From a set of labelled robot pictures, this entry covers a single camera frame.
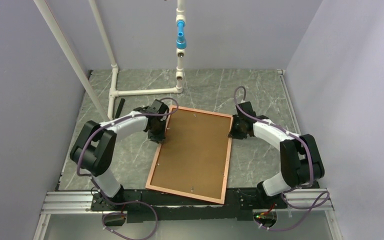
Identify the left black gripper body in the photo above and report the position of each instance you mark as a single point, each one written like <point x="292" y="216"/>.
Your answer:
<point x="161" y="119"/>

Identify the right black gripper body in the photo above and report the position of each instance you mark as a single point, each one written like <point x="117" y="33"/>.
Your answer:
<point x="238" y="137"/>

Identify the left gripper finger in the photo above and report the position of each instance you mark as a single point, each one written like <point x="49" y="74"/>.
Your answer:
<point x="153" y="135"/>
<point x="161" y="133"/>

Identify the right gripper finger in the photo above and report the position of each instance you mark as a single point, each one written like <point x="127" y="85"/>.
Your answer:
<point x="245" y="133"/>
<point x="235" y="131"/>

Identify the brown backing board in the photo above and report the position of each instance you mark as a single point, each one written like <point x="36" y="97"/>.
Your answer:
<point x="192" y="152"/>

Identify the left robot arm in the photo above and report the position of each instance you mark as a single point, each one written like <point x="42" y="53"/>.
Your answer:
<point x="93" y="149"/>

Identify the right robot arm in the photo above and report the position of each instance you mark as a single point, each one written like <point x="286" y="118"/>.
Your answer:
<point x="300" y="160"/>

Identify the white PVC pipe stand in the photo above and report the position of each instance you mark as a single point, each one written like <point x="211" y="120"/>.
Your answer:
<point x="113" y="93"/>

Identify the blue pipe fitting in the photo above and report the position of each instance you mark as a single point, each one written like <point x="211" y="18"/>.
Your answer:
<point x="181" y="42"/>

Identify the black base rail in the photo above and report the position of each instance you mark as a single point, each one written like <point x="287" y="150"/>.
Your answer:
<point x="147" y="205"/>

